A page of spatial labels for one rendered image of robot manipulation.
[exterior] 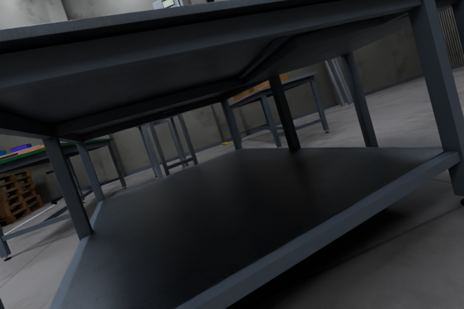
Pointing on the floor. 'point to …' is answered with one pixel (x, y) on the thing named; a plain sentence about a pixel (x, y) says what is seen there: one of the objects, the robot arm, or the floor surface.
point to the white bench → (32, 158)
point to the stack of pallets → (7, 216)
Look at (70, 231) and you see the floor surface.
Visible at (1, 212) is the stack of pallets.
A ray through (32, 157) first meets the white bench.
